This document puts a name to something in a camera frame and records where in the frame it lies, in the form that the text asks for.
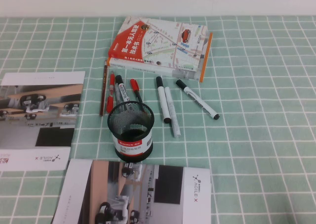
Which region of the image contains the black-capped printed whiteboard marker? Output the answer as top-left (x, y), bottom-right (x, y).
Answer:
top-left (175, 79), bottom-right (220, 121)

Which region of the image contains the silver white pen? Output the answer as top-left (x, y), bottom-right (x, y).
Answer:
top-left (164, 86), bottom-right (183, 139)

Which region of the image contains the black pen with red cap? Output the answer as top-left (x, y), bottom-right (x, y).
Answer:
top-left (129, 79), bottom-right (147, 114)

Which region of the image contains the red ballpoint pen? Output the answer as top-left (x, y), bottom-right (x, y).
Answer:
top-left (106, 71), bottom-right (116, 114)

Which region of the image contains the black mesh pen holder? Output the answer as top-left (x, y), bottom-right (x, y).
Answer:
top-left (107, 100), bottom-right (155, 163)

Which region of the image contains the white marker with black cap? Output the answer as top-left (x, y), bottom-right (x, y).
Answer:
top-left (155, 76), bottom-right (172, 124)

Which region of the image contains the grey marker with black cap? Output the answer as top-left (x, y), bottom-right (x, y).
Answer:
top-left (115, 75), bottom-right (131, 111)

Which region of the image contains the brown red pencil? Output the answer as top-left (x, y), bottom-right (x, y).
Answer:
top-left (99, 60), bottom-right (109, 117)

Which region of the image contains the red white map-cover book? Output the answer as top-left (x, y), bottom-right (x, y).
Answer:
top-left (108, 16), bottom-right (207, 73)

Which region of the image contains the green checked tablecloth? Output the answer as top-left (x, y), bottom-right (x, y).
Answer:
top-left (0, 16), bottom-right (316, 224)

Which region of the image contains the AgileX brochure with grey cover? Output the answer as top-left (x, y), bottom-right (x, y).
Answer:
top-left (51, 159), bottom-right (213, 224)

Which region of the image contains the AgileX brochure with red title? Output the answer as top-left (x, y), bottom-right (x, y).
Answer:
top-left (0, 71), bottom-right (86, 172)

